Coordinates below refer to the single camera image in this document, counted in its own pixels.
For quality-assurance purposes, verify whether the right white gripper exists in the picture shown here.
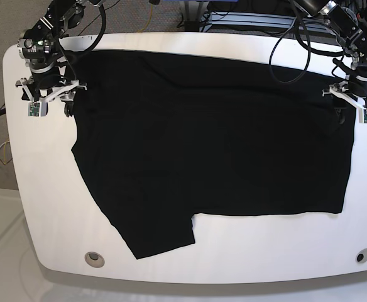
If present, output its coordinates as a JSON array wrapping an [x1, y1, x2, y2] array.
[[15, 78, 87, 117]]

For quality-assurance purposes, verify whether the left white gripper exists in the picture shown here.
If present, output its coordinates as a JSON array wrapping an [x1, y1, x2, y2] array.
[[322, 81, 367, 125]]

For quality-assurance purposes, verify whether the black T-shirt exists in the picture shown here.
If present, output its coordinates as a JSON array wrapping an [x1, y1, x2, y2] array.
[[72, 51, 356, 259]]

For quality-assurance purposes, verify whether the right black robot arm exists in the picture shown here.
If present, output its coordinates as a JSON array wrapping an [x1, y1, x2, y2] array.
[[15, 1, 107, 117]]

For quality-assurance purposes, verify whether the right table grommet hole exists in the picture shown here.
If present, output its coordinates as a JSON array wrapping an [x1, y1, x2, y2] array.
[[356, 249, 367, 264]]

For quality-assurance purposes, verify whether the table grommet hole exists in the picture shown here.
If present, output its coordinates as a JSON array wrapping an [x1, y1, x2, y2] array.
[[84, 252, 105, 268], [356, 249, 367, 264]]

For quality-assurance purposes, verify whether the left table grommet hole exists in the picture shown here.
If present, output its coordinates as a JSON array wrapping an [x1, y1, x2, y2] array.
[[84, 252, 105, 268]]

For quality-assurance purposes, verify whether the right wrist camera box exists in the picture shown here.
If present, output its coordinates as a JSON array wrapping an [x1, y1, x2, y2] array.
[[28, 101, 48, 117]]

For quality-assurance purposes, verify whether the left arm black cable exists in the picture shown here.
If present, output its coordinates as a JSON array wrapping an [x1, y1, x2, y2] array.
[[268, 9, 348, 84]]

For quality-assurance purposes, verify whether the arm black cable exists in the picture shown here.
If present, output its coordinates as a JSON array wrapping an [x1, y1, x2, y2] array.
[[57, 3, 106, 54], [268, 9, 348, 84]]

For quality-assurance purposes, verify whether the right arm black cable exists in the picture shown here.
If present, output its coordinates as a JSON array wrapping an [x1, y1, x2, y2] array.
[[57, 3, 106, 54]]

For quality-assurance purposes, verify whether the yellow floor cable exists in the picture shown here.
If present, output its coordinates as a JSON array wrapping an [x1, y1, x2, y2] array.
[[139, 0, 159, 33]]

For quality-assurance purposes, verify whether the aluminium frame rail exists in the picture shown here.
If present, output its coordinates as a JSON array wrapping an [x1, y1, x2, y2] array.
[[180, 0, 338, 33]]

